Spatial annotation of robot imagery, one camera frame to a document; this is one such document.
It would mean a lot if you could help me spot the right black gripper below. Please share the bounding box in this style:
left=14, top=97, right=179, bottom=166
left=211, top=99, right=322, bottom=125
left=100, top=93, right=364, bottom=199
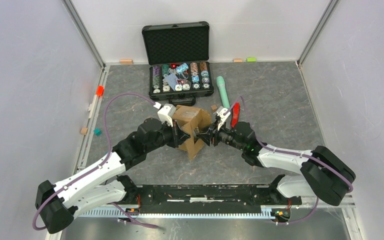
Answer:
left=195, top=119, right=245, bottom=152

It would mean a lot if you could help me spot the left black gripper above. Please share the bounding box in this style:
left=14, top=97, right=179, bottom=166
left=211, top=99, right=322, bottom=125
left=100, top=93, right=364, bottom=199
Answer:
left=145, top=118, right=191, bottom=153

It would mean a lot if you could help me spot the brown cardboard express box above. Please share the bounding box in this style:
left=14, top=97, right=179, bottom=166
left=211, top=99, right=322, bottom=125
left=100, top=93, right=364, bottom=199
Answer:
left=172, top=105, right=212, bottom=160

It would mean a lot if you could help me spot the red black utility knife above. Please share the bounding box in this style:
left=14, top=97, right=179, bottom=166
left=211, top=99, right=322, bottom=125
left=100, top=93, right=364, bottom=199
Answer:
left=230, top=102, right=240, bottom=128

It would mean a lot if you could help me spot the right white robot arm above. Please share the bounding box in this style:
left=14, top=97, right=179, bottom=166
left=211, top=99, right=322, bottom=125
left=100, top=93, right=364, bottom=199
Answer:
left=196, top=121, right=356, bottom=206

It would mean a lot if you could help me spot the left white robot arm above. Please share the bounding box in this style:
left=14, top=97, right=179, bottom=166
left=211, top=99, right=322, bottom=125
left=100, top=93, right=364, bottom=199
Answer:
left=32, top=118, right=191, bottom=234

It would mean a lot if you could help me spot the small wooden cube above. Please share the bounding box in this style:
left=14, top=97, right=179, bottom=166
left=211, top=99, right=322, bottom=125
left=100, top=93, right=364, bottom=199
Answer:
left=211, top=104, right=218, bottom=112

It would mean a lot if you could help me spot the mint green marker pen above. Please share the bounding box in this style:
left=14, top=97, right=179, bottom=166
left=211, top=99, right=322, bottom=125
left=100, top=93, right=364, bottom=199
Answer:
left=216, top=76, right=231, bottom=109

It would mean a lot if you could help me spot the black poker chip case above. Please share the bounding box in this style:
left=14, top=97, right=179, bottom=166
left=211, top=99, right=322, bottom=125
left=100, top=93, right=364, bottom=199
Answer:
left=141, top=21, right=215, bottom=106

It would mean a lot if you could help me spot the teal small block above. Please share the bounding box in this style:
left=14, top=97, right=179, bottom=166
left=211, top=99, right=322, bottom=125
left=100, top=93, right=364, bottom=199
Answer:
left=93, top=128, right=102, bottom=136

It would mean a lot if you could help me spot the wooden block left edge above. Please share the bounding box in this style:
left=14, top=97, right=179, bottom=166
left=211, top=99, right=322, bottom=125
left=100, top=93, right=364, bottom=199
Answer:
left=80, top=127, right=88, bottom=136

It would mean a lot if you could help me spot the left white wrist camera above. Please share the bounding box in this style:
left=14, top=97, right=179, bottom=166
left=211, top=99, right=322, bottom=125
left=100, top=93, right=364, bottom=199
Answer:
left=153, top=102, right=176, bottom=127

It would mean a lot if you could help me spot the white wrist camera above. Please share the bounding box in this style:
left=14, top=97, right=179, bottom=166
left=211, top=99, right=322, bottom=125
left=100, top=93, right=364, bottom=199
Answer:
left=153, top=102, right=176, bottom=127
left=214, top=106, right=231, bottom=131

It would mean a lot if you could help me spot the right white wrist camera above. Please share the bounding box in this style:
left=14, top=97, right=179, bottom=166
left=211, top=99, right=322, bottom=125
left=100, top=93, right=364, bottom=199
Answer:
left=214, top=106, right=231, bottom=131

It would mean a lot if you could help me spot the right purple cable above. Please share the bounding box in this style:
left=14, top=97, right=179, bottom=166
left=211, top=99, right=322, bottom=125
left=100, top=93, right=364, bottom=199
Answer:
left=223, top=96, right=355, bottom=226

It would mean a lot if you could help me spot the purple cable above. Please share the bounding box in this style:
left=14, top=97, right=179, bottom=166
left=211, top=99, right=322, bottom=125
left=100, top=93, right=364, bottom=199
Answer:
left=223, top=96, right=355, bottom=226
left=32, top=92, right=161, bottom=231

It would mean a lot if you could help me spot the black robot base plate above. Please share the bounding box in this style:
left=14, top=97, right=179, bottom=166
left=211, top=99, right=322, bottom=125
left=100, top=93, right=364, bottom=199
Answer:
left=116, top=175, right=302, bottom=216

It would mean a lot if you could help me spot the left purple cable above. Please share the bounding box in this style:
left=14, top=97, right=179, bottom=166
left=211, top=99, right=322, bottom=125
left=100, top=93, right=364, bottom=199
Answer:
left=32, top=92, right=161, bottom=231

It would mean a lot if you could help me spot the green block back wall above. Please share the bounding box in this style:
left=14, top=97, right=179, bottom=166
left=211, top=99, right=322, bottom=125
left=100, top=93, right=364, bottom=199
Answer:
left=246, top=57, right=257, bottom=62

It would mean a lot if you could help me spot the wooden block back wall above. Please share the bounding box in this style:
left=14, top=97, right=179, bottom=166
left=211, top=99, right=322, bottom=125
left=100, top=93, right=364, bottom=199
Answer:
left=119, top=59, right=134, bottom=65

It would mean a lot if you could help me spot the orange block on rail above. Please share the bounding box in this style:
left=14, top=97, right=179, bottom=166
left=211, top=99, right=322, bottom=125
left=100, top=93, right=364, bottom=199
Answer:
left=95, top=85, right=105, bottom=97

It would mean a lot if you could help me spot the white slotted cable duct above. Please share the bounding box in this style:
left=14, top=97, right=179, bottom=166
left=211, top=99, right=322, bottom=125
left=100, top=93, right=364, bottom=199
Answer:
left=79, top=205, right=275, bottom=220

